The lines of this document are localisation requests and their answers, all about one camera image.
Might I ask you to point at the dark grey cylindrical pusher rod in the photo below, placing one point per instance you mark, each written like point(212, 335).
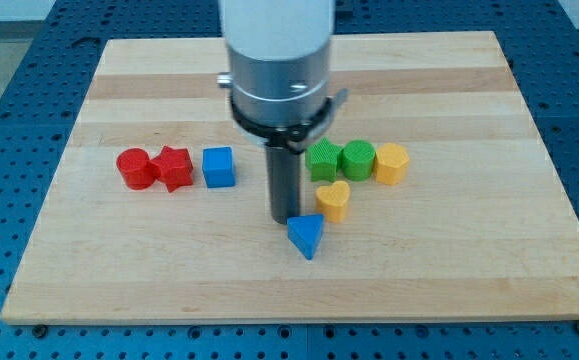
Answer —
point(284, 183)

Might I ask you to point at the blue triangle block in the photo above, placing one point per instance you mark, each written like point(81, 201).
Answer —
point(305, 232)

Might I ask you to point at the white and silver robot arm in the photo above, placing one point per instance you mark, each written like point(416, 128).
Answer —
point(278, 79)

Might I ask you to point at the light wooden board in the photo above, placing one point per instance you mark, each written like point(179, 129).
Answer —
point(480, 229)

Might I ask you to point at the green star block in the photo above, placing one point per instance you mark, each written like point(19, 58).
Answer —
point(323, 160)

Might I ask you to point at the yellow heart block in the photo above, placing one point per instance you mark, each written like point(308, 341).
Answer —
point(332, 201)

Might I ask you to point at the blue cube block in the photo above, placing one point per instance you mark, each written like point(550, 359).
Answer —
point(218, 167)

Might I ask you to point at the green cylinder block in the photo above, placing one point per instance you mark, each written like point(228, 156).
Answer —
point(357, 160)

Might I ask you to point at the yellow hexagon block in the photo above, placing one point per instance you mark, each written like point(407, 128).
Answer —
point(391, 163)

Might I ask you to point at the red star block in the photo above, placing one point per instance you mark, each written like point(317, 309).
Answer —
point(173, 167)

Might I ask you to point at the red cylinder block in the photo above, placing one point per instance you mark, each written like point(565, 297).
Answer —
point(133, 165)

